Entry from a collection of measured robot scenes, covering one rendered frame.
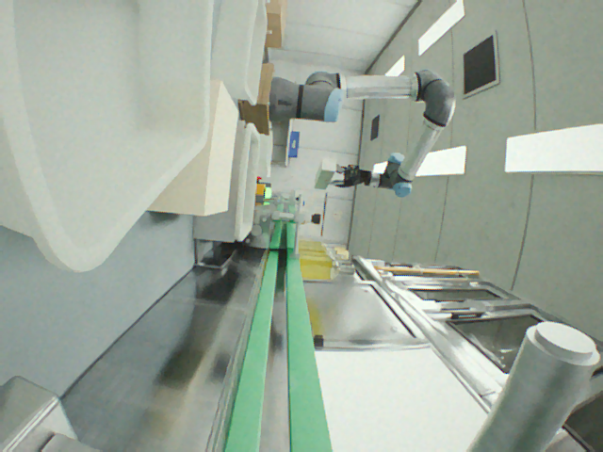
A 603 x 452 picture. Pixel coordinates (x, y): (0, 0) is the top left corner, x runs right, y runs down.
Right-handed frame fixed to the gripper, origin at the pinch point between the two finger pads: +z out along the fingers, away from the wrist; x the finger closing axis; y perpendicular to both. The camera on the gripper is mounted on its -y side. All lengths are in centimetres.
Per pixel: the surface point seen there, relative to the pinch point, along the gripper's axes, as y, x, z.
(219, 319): 80, 55, 25
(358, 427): 74, 72, 4
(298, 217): 48, 34, 15
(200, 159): 85, 37, 28
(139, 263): 83, 50, 35
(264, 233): 46, 38, 23
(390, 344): 52, 64, -10
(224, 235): 65, 43, 29
